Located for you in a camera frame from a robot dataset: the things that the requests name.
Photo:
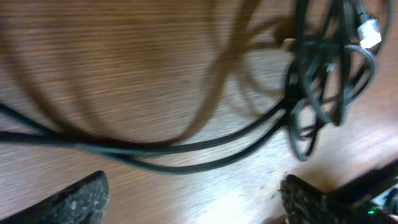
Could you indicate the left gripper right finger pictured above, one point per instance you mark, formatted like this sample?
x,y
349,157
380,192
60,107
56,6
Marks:
x,y
305,204

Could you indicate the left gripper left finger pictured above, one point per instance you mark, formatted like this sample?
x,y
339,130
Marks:
x,y
83,202

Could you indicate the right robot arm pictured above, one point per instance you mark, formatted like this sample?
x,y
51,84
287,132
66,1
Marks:
x,y
372,196

